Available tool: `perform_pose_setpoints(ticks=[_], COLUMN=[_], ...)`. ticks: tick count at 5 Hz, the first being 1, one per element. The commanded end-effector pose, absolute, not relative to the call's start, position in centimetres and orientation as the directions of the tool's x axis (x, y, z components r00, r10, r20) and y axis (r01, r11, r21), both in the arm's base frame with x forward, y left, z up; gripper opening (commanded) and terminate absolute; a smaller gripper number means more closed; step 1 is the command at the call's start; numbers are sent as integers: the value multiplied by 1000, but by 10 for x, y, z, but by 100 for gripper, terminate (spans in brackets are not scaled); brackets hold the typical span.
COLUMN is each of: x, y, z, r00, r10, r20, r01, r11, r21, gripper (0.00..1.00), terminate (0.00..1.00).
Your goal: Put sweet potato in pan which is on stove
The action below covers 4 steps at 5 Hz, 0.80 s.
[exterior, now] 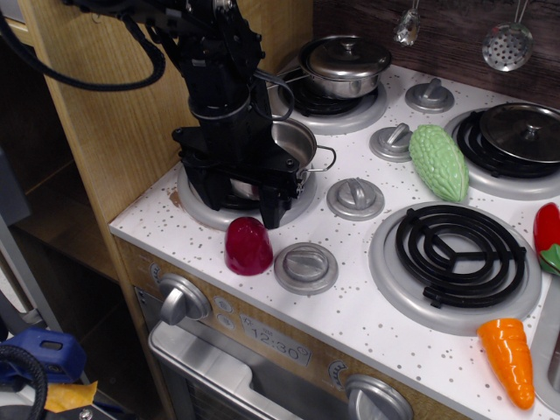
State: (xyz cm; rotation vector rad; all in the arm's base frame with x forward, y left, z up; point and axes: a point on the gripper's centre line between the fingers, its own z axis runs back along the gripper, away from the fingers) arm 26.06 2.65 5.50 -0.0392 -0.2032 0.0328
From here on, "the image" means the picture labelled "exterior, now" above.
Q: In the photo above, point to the wooden toy kitchen cabinet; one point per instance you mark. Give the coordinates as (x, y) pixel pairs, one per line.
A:
(122, 141)

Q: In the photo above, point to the upper middle grey stove knob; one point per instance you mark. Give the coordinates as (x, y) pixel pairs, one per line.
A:
(392, 143)

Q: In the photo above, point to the left oven dial knob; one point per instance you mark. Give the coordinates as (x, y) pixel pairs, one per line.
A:
(182, 300)

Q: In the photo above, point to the yellow tape piece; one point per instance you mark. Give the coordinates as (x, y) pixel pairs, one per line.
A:
(65, 397)

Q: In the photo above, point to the steel pot with lid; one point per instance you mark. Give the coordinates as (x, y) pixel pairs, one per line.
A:
(340, 67)

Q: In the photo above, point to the grey stove knob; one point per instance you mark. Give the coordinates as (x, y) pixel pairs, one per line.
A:
(430, 98)
(306, 269)
(392, 143)
(355, 199)

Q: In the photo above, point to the front right black burner coil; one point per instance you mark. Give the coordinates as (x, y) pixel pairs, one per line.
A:
(463, 258)

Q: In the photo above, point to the back grey stove knob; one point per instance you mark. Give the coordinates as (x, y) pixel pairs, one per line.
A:
(430, 98)

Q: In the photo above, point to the oven dial knob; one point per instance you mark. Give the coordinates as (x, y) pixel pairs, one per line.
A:
(182, 300)
(373, 399)

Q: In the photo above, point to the grey oven door handle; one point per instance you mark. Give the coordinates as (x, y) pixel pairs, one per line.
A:
(210, 376)

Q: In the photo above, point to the digital clock display panel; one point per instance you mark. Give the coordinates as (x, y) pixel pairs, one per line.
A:
(275, 340)

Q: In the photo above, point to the right oven dial knob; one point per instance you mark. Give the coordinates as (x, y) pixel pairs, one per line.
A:
(373, 399)

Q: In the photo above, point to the back left black burner coil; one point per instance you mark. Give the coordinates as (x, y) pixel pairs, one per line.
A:
(308, 103)

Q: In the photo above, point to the front grey stove knob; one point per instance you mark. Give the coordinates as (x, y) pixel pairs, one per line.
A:
(306, 269)

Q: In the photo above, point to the hanging steel utensil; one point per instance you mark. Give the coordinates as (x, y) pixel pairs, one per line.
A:
(408, 26)

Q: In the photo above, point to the hanging steel skimmer ladle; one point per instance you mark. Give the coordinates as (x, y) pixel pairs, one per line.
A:
(509, 46)

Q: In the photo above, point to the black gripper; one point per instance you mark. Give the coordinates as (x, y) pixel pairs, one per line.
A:
(222, 140)

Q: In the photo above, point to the small steel pan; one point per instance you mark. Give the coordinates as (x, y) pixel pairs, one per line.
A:
(293, 149)

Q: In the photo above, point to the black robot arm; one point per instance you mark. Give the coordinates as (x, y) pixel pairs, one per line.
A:
(218, 55)

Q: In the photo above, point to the back right black burner coil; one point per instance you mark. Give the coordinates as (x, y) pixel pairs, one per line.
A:
(487, 157)

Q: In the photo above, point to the blue clamp tool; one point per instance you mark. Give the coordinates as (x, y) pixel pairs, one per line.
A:
(59, 354)

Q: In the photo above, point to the flat steel pot lid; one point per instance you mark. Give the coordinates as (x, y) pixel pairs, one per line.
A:
(522, 130)

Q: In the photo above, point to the green toy bitter gourd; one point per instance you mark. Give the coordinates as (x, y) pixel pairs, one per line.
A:
(439, 162)

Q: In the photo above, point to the orange toy carrot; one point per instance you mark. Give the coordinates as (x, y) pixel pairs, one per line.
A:
(505, 343)

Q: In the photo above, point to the red toy pepper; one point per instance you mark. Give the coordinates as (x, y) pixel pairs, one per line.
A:
(546, 237)

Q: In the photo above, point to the red toy sweet potato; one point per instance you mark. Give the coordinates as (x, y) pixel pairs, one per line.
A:
(248, 250)

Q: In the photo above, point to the black burner coil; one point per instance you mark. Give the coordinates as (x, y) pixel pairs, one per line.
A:
(487, 157)
(308, 103)
(463, 258)

